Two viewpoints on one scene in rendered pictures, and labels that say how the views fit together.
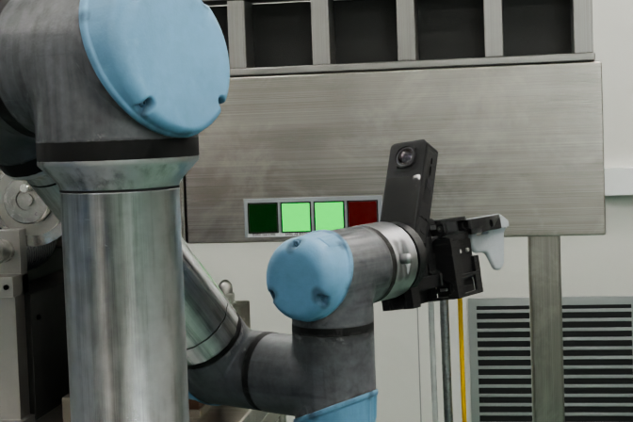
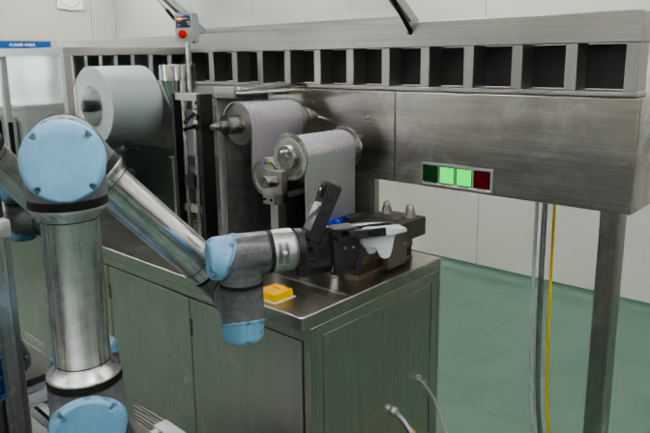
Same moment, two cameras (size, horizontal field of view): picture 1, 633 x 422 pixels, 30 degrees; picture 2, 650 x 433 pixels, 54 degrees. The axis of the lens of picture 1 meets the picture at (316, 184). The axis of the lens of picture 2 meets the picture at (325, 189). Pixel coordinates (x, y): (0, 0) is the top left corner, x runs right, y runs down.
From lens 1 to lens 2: 78 cm
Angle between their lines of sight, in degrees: 34
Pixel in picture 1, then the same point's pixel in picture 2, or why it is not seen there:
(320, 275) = (211, 261)
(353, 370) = (236, 309)
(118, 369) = (52, 302)
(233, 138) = (419, 127)
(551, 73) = (605, 103)
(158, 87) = (43, 182)
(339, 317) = (228, 281)
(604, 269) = not seen: outside the picture
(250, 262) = not seen: hidden behind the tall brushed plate
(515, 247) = not seen: outside the picture
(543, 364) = (602, 284)
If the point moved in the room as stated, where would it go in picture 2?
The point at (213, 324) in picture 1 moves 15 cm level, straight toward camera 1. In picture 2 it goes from (196, 269) to (136, 296)
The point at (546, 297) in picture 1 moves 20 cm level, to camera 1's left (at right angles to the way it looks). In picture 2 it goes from (607, 244) to (538, 234)
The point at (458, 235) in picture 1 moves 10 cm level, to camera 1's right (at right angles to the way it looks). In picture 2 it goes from (343, 239) to (394, 247)
